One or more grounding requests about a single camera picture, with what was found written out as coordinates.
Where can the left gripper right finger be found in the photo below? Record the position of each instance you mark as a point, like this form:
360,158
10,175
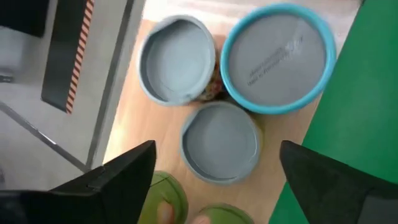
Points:
335,193

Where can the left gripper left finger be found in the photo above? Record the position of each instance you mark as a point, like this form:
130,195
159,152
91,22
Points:
102,199

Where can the green pears can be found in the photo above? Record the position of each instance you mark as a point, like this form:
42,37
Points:
169,196

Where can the green can grey lid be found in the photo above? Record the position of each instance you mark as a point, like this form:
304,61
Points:
220,143

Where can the small blue corn can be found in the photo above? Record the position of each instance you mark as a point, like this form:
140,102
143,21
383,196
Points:
276,59

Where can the orange corn can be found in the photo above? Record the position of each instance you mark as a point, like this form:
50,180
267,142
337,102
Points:
177,59

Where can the green table mat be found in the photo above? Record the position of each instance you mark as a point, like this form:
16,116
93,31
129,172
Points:
357,93

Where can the black striped floor mat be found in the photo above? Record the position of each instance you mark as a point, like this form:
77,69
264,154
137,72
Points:
62,62

